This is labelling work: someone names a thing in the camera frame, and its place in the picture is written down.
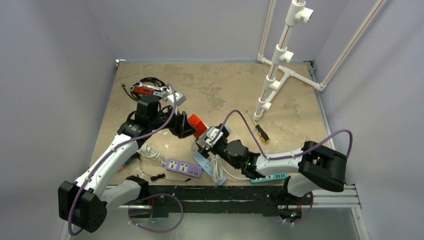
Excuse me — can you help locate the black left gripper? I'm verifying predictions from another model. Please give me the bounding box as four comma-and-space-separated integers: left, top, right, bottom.
149, 102, 197, 138

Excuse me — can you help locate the red cube socket adapter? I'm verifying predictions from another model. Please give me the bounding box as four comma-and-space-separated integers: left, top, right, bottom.
188, 114, 209, 139

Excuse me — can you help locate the white cube power socket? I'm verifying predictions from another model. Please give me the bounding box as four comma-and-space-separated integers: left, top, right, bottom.
195, 126, 219, 150

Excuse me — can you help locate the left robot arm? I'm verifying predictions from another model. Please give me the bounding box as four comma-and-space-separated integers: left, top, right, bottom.
58, 92, 197, 236

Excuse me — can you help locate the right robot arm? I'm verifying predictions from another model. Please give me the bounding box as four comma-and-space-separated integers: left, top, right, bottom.
195, 126, 353, 204

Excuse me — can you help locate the light blue power strip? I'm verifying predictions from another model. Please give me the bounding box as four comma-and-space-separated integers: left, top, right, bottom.
193, 150, 226, 186

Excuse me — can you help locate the yellow black screwdriver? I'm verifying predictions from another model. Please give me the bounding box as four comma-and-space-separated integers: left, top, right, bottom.
245, 110, 270, 143

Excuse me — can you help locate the purple power strip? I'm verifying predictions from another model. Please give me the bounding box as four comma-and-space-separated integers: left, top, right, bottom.
165, 158, 203, 179

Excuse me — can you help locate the teal power strip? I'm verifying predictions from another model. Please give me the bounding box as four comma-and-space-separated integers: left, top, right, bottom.
250, 173, 289, 184

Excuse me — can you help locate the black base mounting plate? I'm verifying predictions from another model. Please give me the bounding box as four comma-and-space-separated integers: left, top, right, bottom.
128, 185, 313, 218

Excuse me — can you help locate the white power cord bundle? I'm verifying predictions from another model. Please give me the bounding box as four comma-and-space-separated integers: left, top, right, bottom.
191, 140, 251, 184

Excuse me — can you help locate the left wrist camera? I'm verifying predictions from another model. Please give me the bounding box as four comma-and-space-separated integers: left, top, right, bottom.
164, 89, 187, 107

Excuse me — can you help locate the white cord of purple strip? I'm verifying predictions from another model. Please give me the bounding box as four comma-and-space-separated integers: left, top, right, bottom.
139, 144, 167, 167

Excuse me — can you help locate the small black connector wire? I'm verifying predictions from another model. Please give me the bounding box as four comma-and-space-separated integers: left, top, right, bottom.
139, 159, 191, 182

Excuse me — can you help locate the red handled adjustable wrench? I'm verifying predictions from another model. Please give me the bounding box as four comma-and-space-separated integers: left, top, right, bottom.
129, 82, 168, 98

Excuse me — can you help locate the coiled black cable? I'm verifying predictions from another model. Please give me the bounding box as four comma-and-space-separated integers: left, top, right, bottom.
121, 77, 167, 102

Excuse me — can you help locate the aluminium frame rail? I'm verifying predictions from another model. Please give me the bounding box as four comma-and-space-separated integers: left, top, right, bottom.
58, 180, 368, 240

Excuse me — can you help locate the white PVC pipe frame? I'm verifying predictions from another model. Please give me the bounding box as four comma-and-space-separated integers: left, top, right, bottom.
253, 0, 387, 121

